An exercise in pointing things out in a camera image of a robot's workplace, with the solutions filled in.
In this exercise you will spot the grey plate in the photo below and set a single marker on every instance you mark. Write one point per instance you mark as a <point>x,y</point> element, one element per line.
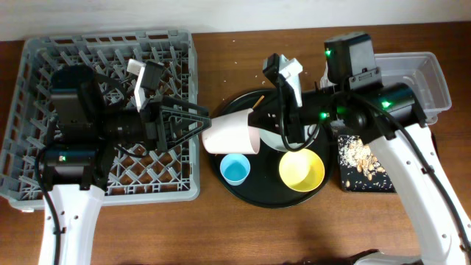
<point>274,140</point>

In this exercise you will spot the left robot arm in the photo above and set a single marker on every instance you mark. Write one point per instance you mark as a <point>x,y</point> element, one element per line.
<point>73,170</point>

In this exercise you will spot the round black tray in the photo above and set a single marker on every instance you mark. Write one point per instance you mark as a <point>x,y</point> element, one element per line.
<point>263,186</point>

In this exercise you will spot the wooden chopstick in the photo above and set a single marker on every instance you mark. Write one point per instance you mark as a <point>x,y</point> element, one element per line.
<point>258,102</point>

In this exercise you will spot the blue cup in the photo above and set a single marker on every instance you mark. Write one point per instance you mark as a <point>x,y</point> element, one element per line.
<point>235,168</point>

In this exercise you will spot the clear plastic bin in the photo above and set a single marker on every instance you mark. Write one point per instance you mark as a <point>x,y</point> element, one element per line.
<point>423,74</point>

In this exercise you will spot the grey dishwasher rack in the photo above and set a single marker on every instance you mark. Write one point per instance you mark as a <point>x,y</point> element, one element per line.
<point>137,177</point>

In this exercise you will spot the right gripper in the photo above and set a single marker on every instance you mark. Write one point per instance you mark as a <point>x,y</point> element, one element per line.
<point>294,119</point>

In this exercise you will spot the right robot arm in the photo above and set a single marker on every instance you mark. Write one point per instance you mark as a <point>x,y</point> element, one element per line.
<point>391,121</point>

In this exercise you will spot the rice and nutshell waste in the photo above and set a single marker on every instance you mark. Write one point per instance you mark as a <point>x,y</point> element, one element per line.
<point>362,158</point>

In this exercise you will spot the black rectangular tray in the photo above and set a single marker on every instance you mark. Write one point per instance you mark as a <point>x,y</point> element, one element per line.
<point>368,184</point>

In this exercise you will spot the yellow bowl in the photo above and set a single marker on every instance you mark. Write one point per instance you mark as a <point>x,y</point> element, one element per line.
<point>302,171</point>

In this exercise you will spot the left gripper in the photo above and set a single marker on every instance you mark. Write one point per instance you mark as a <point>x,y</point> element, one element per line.
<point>160,133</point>

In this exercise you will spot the pink cup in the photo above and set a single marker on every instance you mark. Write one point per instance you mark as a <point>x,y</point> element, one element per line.
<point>231,134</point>

